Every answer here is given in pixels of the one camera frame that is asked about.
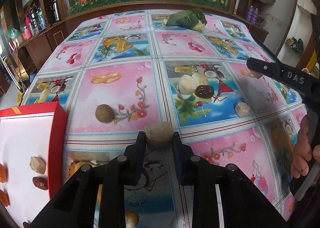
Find colourful fruit print tablecloth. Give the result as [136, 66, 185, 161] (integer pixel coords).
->
[23, 10, 306, 219]

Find wooden cabinet shelf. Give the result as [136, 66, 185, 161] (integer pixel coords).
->
[1, 0, 74, 89]

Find red white cardboard box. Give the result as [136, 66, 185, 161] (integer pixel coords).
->
[1, 102, 67, 227]

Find dark red date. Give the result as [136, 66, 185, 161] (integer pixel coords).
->
[33, 177, 48, 191]

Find right human hand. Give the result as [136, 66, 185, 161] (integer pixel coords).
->
[291, 115, 319, 179]

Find green leafy cabbage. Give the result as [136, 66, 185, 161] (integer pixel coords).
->
[165, 8, 207, 32]

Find beige cut root chunk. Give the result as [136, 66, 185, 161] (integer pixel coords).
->
[144, 122, 174, 149]

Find pink bottle on shelf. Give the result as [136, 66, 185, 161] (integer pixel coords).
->
[24, 16, 33, 39]

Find purple bottles on shelf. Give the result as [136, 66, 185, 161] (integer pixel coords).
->
[246, 6, 259, 24]

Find brown kiwi fruit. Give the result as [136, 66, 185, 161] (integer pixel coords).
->
[95, 104, 115, 123]

